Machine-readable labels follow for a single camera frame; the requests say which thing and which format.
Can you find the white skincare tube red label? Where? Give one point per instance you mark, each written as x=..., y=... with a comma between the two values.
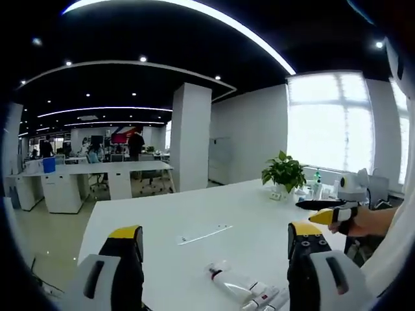
x=264, y=295

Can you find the white worn device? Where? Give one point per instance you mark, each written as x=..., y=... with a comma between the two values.
x=395, y=61

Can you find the white desk power socket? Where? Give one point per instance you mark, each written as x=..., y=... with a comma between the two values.
x=275, y=196

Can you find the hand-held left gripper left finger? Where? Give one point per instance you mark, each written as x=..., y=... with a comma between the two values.
x=126, y=278

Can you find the curved ceiling light strip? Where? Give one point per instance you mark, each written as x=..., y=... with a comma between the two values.
x=207, y=19

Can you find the red screen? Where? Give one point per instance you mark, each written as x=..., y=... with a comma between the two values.
x=119, y=137

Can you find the long white office desk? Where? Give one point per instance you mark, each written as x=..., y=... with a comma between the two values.
x=97, y=171

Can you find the person's white clothing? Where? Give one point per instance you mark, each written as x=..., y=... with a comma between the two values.
x=394, y=246

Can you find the plain white skincare tube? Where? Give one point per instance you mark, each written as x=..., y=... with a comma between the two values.
x=280, y=299

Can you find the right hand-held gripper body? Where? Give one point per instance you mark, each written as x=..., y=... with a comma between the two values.
x=351, y=186

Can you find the blue bin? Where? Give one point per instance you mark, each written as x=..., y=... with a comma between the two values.
x=49, y=165

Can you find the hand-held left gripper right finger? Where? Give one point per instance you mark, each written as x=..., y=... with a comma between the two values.
x=304, y=278

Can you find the person's right hand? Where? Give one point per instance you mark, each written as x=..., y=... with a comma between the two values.
x=351, y=226

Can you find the black office chair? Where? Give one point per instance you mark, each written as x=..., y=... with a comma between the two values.
x=99, y=178

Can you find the potted green plant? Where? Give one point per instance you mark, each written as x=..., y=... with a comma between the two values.
x=285, y=173

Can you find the window with white blinds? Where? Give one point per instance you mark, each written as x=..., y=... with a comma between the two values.
x=327, y=126

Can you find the green capped bottle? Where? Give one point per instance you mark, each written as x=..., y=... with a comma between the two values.
x=317, y=181

